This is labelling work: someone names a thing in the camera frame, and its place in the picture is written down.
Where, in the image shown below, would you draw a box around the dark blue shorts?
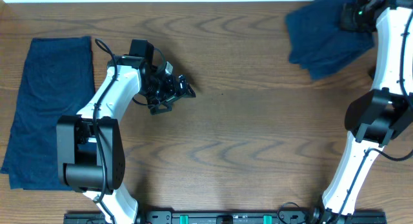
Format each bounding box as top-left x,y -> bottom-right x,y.
285,0 -> 374,80

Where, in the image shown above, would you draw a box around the dark navy garment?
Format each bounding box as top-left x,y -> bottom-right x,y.
1,36 -> 95,190

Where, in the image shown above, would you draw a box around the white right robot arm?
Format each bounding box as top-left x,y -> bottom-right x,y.
307,0 -> 412,223

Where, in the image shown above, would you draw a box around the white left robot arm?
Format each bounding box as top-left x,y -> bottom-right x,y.
56,39 -> 196,223

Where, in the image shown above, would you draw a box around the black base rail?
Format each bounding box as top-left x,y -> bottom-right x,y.
63,210 -> 387,224

